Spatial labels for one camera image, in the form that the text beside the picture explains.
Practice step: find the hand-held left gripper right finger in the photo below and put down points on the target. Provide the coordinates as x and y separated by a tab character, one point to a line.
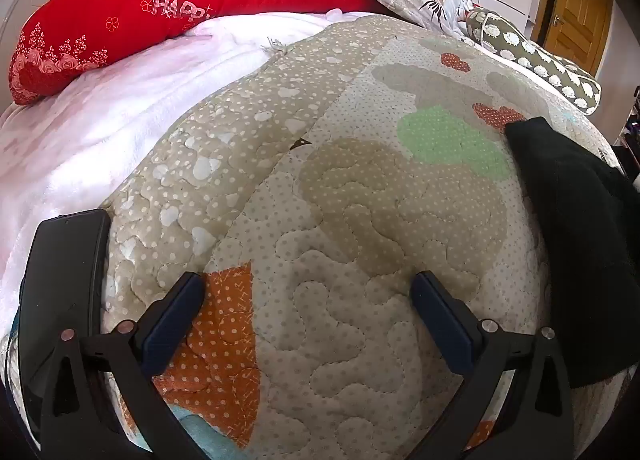
445	325

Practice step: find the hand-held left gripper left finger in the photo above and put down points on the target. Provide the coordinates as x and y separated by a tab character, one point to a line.
172	312

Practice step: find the black pants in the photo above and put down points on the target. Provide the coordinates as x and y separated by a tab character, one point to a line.
575	240

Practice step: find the black power bank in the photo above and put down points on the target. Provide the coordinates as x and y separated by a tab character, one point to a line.
62	270

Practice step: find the patchwork quilted bedspread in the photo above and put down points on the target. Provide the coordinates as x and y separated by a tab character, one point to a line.
350	190

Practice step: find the pink fleece blanket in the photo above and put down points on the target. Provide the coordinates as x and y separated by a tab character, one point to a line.
90	130

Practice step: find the olive patterned pillow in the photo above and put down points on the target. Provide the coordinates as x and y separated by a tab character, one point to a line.
540	57

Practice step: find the red embroidered pillow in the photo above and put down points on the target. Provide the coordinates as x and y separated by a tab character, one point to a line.
150	5

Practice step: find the wooden door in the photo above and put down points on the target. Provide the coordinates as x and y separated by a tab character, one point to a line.
575	5

